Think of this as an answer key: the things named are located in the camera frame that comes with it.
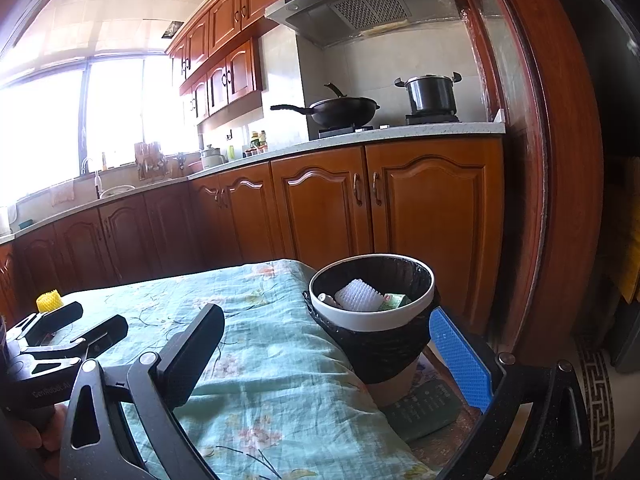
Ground white foam fruit net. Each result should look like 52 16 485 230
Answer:
333 278 384 313

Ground green spout drink pouch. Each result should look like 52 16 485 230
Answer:
318 292 342 309

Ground white rimmed trash bin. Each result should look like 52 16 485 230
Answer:
303 254 439 408

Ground kitchen window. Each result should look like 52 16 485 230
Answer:
1 55 198 206

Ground wooden lower kitchen cabinets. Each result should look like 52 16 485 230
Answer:
1 134 503 333

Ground wooden kitchen cabinets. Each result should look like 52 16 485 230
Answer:
1 134 503 333
167 0 278 125

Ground wooden upper kitchen cabinets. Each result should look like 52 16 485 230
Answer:
167 0 278 125

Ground person's left hand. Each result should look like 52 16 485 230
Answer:
11 404 67 479

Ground yellow foam fruit net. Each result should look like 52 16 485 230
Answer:
36 289 64 313

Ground green remote control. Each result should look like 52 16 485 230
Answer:
381 379 462 443

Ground light blue floral tablecloth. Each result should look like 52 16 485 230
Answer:
56 259 435 479

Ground chrome sink faucet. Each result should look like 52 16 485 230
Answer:
80 157 103 200

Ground red-framed glass door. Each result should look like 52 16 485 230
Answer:
457 0 603 365

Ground white electric kettle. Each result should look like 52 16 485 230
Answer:
200 144 226 169

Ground condiment bottles group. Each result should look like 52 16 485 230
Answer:
227 129 268 160

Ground gas stove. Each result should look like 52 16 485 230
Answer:
318 114 460 139

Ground black wok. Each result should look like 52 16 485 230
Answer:
270 82 380 130

